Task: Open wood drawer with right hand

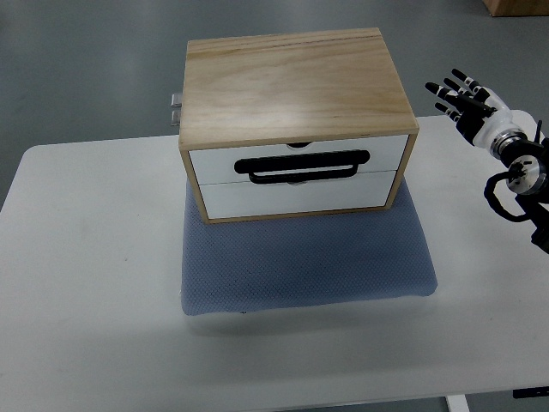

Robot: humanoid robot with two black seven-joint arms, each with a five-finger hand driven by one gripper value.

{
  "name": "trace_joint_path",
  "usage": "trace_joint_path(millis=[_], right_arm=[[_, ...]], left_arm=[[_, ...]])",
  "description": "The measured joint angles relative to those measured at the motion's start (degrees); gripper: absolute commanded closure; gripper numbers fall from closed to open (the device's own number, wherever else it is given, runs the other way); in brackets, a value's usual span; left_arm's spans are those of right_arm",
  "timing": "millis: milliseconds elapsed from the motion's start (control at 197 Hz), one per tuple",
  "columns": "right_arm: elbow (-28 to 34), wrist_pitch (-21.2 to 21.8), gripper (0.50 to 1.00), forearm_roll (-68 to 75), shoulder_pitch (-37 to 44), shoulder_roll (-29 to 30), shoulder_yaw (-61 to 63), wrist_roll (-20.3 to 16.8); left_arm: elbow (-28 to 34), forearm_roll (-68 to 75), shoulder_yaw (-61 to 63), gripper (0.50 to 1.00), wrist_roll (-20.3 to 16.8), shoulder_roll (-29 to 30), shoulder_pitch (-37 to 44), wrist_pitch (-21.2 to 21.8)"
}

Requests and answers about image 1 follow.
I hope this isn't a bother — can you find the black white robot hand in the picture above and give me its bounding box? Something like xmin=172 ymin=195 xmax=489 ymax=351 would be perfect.
xmin=425 ymin=69 xmax=527 ymax=157

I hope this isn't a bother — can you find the white drawer black handle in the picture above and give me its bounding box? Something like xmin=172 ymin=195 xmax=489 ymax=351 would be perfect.
xmin=190 ymin=135 xmax=408 ymax=185

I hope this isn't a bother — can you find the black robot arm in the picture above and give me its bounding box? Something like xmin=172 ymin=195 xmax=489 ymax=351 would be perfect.
xmin=484 ymin=121 xmax=548 ymax=252

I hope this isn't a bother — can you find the white lower drawer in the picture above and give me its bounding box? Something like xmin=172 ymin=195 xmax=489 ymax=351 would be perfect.
xmin=201 ymin=171 xmax=395 ymax=219

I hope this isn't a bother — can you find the wooden drawer cabinet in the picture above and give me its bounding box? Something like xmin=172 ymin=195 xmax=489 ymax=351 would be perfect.
xmin=179 ymin=28 xmax=419 ymax=223

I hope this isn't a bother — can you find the cardboard box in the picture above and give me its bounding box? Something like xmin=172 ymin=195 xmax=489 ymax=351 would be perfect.
xmin=483 ymin=0 xmax=549 ymax=17

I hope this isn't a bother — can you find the black table control panel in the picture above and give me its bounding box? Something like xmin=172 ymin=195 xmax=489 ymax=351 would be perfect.
xmin=512 ymin=386 xmax=549 ymax=399

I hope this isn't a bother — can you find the blue grey fabric cushion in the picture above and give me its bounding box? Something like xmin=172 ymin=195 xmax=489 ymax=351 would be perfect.
xmin=181 ymin=185 xmax=437 ymax=316

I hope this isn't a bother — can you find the white table leg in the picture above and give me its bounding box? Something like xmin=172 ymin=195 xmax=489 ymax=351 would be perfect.
xmin=445 ymin=395 xmax=470 ymax=412

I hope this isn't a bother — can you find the metal clamp behind table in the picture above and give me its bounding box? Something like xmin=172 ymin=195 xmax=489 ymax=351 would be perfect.
xmin=171 ymin=92 xmax=183 ymax=126

